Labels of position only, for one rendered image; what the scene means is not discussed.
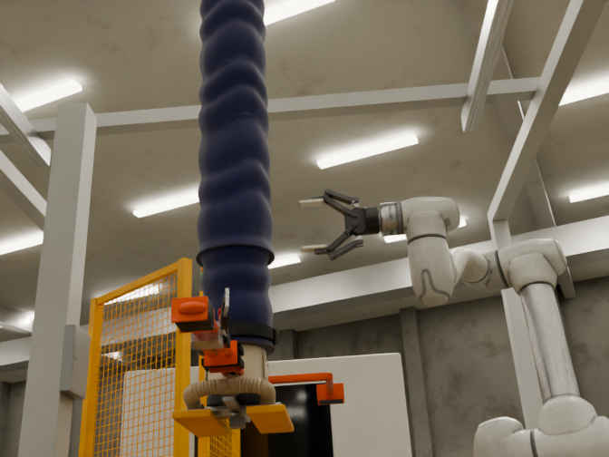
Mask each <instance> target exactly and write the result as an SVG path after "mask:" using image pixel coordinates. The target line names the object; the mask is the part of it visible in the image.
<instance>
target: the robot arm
mask: <svg viewBox="0 0 609 457"><path fill-rule="evenodd" d="M334 199H335V200H338V201H341V202H343V203H346V204H349V205H352V206H353V207H354V208H353V209H348V208H346V207H344V206H343V205H341V204H339V203H338V202H336V201H335V200H334ZM325 203H326V204H327V205H329V206H330V207H332V208H333V209H335V210H337V211H339V212H340V213H342V214H343V215H344V222H345V229H346V231H345V232H344V233H343V234H342V235H341V236H340V237H339V238H338V239H336V240H335V241H334V242H333V243H332V244H331V245H330V246H329V247H327V245H315V246H304V247H301V252H302V253H309V252H314V253H315V254H316V255H324V254H327V255H328V256H329V258H330V259H331V260H335V259H337V258H338V257H340V256H342V255H344V254H345V253H347V252H349V251H351V250H353V249H354V248H359V247H362V246H363V239H362V236H363V235H376V234H379V233H380V232H381V233H382V236H384V237H386V236H397V235H398V236H400V235H405V237H406V239H407V243H408V261H409V271H410V276H411V284H412V287H413V290H414V292H415V294H416V296H417V298H418V299H419V300H420V301H421V302H422V303H424V304H425V305H427V306H440V305H443V304H445V303H446V302H447V301H448V300H450V297H451V295H452V292H453V288H454V287H455V286H456V285H457V284H458V282H459V279H460V278H461V279H462V281H463V282H464V283H465V284H466V285H467V286H468V287H470V288H471V289H473V290H474V291H476V292H479V293H482V294H489V293H493V292H495V291H499V290H502V289H507V288H511V287H513V288H514V290H515V292H516V293H517V294H518V295H519V296H520V297H521V302H522V306H523V310H524V314H525V319H526V322H527V330H528V333H529V338H530V342H531V346H532V350H533V355H534V358H535V362H536V369H537V374H538V378H539V383H540V386H541V391H542V395H543V398H544V403H545V404H544V405H543V407H542V408H541V410H540V412H539V413H538V428H537V429H533V430H528V429H524V427H523V424H522V423H521V422H519V421H517V420H516V419H512V418H509V417H499V418H495V419H492V420H489V421H486V422H484V423H481V424H480V425H479V426H478V429H477V431H476V433H475V438H474V445H473V456H474V457H609V419H608V418H607V417H605V416H598V415H597V413H596V411H595V409H594V407H593V406H592V405H591V404H590V403H588V402H587V401H586V400H584V399H583V398H581V396H580V393H579V389H578V385H577V381H576V378H575V372H574V368H573V365H572V361H571V357H570V354H569V350H568V347H567V343H566V337H565V331H564V328H563V325H562V321H561V317H560V314H559V310H558V306H557V303H556V297H555V293H554V290H555V288H556V280H557V276H559V275H561V274H563V272H564V271H565V270H566V266H567V261H566V257H565V255H564V253H563V250H562V249H561V247H560V245H559V242H558V241H556V240H553V239H551V238H533V239H529V240H525V241H521V242H518V243H514V244H511V245H508V246H506V247H503V248H500V249H497V250H494V251H491V252H488V253H484V254H479V253H477V252H474V251H472V250H470V249H468V248H464V247H459V248H454V249H453V250H452V251H451V252H450V251H449V248H448V245H447V240H446V234H448V233H450V232H452V231H454V230H455V229H456V228H457V227H458V226H459V224H460V215H459V208H458V205H457V203H456V202H455V201H454V200H453V199H449V198H443V197H419V198H413V199H407V200H405V201H400V202H398V201H396V202H390V203H381V204H380V206H379V208H377V207H366V208H359V203H360V200H359V198H356V197H349V196H346V195H343V194H341V193H338V192H335V191H332V190H328V189H326V190H325V191H324V195H323V196H319V197H312V198H311V199H308V200H298V206H299V208H305V207H316V206H323V205H324V204H325ZM352 235H355V236H356V237H357V238H356V239H355V240H354V241H352V242H350V243H348V244H347V245H345V246H343V247H341V248H339V249H337V248H338V247H340V246H341V245H342V244H343V243H344V241H345V240H346V239H348V238H349V237H350V236H352ZM336 249H337V250H336Z"/></svg>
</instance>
